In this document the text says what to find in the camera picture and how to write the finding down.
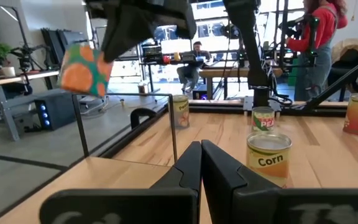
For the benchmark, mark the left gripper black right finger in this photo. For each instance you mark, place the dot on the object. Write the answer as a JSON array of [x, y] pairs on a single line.
[[259, 205]]

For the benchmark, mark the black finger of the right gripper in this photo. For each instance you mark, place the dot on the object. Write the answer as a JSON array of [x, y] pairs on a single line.
[[126, 34]]

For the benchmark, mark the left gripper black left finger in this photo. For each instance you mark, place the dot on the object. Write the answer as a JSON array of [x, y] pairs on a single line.
[[120, 205]]

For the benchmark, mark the corn can yellow label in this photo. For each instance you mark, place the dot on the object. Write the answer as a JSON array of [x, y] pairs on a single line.
[[269, 161]]

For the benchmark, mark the small can oranges print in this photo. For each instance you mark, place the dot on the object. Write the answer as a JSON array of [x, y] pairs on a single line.
[[79, 74]]

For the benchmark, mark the small peas can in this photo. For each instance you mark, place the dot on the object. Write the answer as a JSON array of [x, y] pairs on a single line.
[[263, 119]]

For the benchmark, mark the peaches can pale label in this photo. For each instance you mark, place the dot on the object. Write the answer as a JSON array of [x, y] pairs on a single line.
[[182, 112]]

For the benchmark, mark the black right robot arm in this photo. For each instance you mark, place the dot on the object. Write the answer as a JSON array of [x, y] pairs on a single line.
[[250, 46]]

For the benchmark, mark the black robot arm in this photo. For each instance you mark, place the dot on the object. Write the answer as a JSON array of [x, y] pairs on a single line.
[[312, 34]]

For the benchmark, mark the black crate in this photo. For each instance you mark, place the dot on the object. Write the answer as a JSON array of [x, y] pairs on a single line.
[[152, 53]]

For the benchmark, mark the red cup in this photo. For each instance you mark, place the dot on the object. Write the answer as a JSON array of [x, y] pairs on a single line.
[[166, 59]]

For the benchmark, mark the yellow cup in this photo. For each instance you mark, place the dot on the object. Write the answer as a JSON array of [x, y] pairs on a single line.
[[177, 56]]

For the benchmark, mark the black leaning panel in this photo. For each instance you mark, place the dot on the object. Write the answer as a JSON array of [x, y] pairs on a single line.
[[64, 40]]

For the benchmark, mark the person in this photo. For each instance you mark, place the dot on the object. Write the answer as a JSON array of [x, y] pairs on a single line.
[[197, 56], [322, 28]]

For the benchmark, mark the wooden desk grey legs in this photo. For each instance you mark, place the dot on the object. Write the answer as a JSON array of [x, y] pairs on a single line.
[[36, 74]]

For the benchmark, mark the black computer tower blue lights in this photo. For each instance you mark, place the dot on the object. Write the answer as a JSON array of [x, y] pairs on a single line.
[[57, 109]]

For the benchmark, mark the white pot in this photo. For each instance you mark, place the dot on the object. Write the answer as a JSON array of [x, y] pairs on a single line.
[[8, 71]]

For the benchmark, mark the chair with beige cover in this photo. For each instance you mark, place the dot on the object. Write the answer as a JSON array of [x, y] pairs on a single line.
[[353, 46]]

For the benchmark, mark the wooden shelf black metal frame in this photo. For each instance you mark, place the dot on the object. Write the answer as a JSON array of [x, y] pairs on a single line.
[[104, 177]]

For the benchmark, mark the black camera on stand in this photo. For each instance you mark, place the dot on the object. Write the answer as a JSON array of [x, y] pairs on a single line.
[[25, 57]]

